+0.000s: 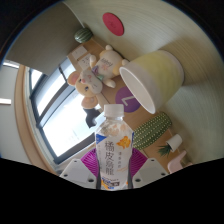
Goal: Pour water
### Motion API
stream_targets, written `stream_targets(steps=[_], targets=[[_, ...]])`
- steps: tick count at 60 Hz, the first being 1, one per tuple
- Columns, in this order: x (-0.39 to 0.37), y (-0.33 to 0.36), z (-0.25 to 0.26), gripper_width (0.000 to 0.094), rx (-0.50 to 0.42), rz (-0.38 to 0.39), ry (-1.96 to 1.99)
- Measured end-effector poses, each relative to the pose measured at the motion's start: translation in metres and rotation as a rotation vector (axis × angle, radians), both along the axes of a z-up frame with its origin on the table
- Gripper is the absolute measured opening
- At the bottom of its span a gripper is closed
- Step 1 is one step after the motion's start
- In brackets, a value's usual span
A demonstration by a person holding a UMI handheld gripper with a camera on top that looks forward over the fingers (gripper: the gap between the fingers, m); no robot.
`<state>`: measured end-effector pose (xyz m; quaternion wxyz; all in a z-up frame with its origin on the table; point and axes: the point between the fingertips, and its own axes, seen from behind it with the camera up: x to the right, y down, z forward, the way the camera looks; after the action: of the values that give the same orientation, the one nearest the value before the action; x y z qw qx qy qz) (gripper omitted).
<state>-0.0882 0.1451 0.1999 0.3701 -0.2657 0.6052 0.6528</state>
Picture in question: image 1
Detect round purple number sign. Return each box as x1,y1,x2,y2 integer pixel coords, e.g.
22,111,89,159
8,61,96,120
115,86,142,114

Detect tall green cactus decoration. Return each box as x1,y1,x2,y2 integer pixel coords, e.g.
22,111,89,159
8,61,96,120
132,111,173,151

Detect ceiling lights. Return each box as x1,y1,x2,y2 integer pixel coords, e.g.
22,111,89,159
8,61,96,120
0,60,19,106

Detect small round green cactus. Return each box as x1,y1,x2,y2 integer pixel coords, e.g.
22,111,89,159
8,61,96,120
73,27,94,44

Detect white wall socket plate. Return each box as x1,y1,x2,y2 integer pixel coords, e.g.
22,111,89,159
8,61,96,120
71,45,89,62

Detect grey-green desk partition panel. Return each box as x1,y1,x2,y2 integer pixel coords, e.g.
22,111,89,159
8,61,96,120
6,3,84,76

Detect flat round red coaster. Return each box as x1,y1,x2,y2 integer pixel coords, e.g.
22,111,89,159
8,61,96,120
102,12,125,37

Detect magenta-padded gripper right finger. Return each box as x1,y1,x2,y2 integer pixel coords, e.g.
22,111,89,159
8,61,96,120
129,148,169,190

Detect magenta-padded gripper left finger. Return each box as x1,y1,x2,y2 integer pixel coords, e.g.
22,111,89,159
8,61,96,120
59,148,100,190

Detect pale yellow paper cup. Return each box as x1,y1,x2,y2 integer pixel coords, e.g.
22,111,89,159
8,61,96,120
118,49,185,115

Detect clear plastic drink bottle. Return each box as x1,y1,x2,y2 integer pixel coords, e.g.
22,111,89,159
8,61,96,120
94,103,135,192

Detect beige plush mouse toy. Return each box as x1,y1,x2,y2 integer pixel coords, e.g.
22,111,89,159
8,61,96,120
67,44,129,110

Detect small plant in white pot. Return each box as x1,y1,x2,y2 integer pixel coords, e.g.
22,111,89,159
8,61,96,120
157,133,183,157

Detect dark-framed window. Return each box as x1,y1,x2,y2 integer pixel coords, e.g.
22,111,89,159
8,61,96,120
28,58,101,164

